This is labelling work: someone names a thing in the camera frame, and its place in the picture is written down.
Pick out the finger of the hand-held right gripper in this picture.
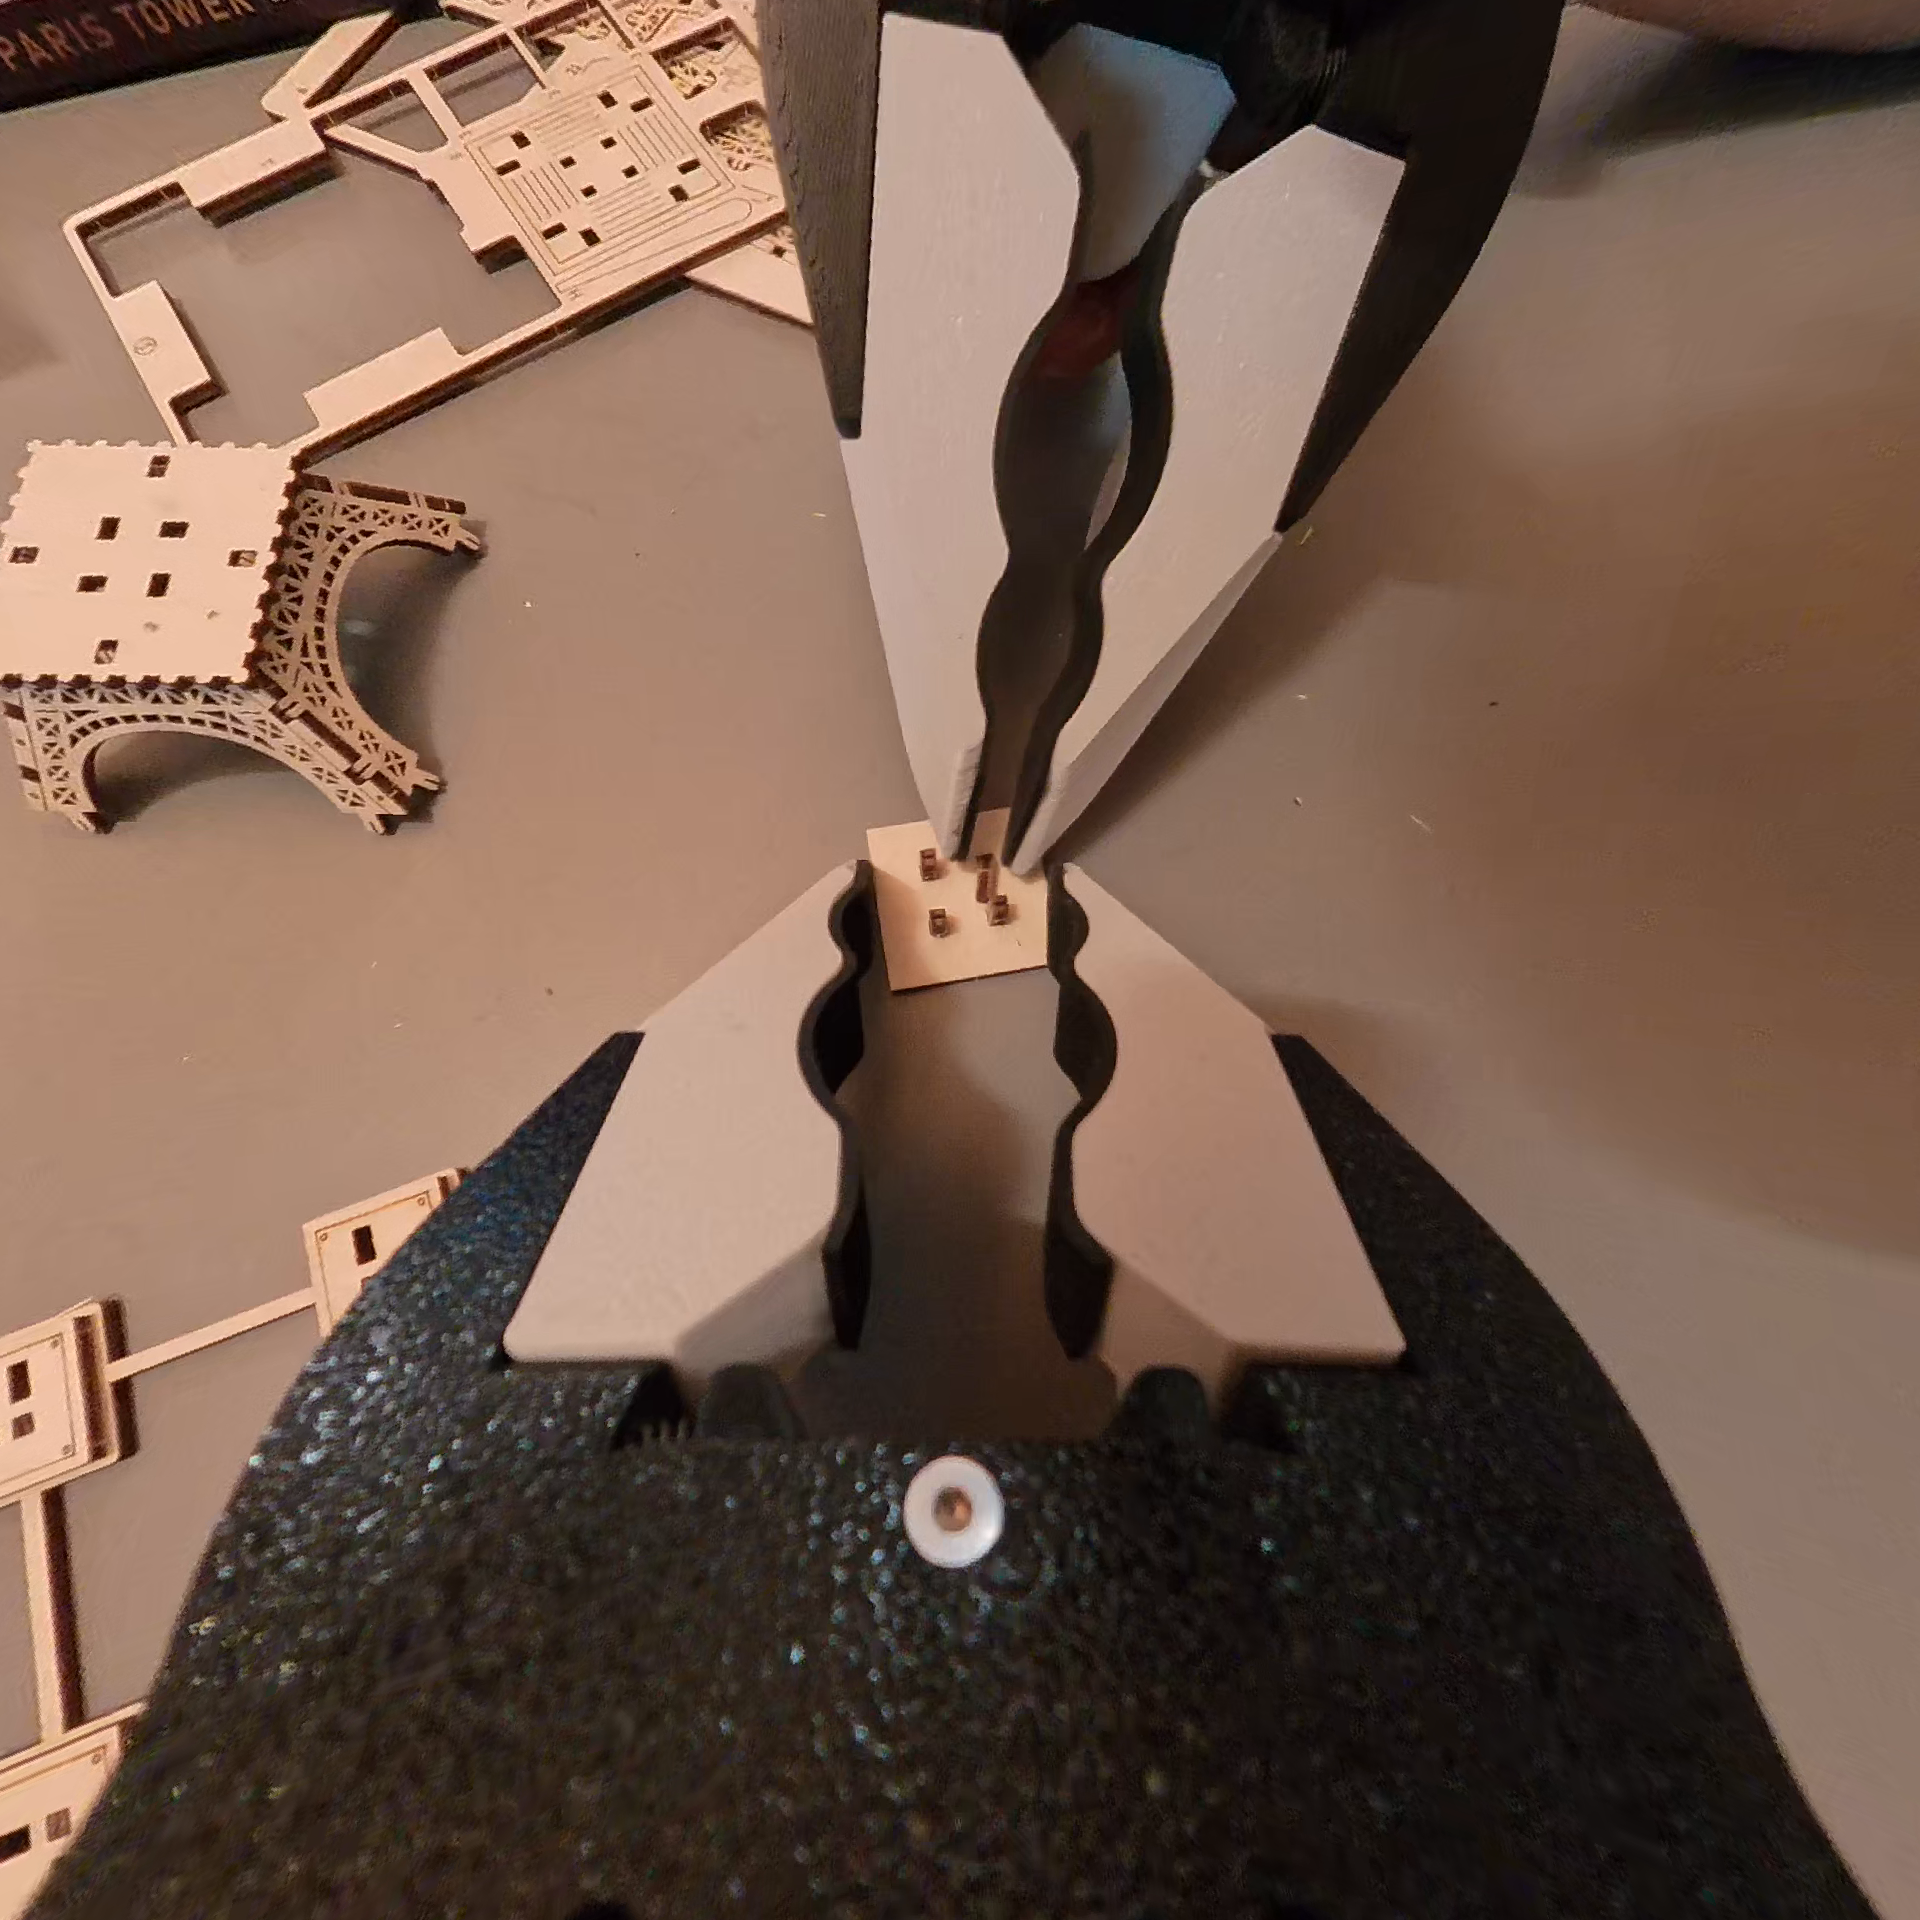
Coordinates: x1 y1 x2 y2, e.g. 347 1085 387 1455
1006 123 1406 879
837 14 1085 860

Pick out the wooden lattice tower base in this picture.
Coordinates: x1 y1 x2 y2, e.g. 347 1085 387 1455
0 434 488 835

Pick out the person's right hand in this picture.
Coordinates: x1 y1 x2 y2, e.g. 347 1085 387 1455
1048 268 1129 382

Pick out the wooden four-square frame piece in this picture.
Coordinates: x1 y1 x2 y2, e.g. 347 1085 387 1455
0 1160 468 1846

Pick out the small square wooden plate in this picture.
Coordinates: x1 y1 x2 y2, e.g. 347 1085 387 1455
865 809 1050 995

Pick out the dark printed puzzle box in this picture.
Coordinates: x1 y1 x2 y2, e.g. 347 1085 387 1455
0 0 399 114

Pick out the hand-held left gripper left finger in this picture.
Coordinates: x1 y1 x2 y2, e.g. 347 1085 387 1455
499 860 885 1410

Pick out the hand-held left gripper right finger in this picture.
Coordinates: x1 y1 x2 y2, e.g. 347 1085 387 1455
1046 860 1411 1401

